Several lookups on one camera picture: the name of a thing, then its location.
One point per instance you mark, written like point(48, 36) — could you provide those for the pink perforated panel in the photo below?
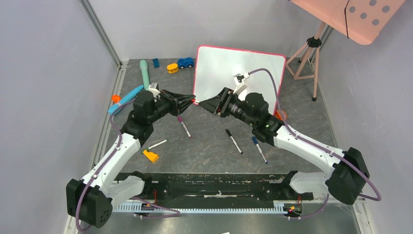
point(359, 20)

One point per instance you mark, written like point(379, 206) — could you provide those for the purple whiteboard marker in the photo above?
point(184, 126)

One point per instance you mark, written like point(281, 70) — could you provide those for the blue toy car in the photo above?
point(185, 62)

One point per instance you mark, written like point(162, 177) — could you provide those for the yellow toy ring block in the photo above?
point(172, 68)

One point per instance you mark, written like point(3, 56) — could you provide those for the black whiteboard marker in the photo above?
point(233, 140)

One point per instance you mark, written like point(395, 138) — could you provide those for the pink framed whiteboard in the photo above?
point(242, 71)

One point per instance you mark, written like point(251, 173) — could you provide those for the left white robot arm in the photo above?
point(91, 199)

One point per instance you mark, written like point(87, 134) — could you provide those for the blue whiteboard marker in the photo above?
point(259, 149)

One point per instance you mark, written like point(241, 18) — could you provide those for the large blue toy crayon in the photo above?
point(125, 99)

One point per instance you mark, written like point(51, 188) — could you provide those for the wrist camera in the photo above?
point(240, 82)
point(154, 89)

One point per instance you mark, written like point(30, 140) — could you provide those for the green whiteboard marker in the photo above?
point(155, 145)

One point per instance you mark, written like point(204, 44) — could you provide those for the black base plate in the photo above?
point(222, 190)

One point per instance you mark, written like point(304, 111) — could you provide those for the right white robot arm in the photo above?
point(344, 173)

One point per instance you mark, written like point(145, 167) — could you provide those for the white slotted cable duct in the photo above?
point(135, 206)

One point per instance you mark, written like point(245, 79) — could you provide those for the small orange toy piece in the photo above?
point(115, 98)

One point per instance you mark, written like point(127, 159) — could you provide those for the orange semicircle toy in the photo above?
point(281, 115)

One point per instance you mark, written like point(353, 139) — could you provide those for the large mint toy crayon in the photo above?
point(145, 75)

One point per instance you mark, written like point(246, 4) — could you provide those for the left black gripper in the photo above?
point(178, 103)

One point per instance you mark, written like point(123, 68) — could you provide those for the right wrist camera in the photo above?
point(240, 82)

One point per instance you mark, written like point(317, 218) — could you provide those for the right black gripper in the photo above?
point(224, 105)

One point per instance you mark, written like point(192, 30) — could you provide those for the dark blue small block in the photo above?
point(156, 63)

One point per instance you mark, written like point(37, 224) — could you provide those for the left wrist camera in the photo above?
point(154, 89)

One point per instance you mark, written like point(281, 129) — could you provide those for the yellow orange plastic block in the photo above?
point(153, 157)

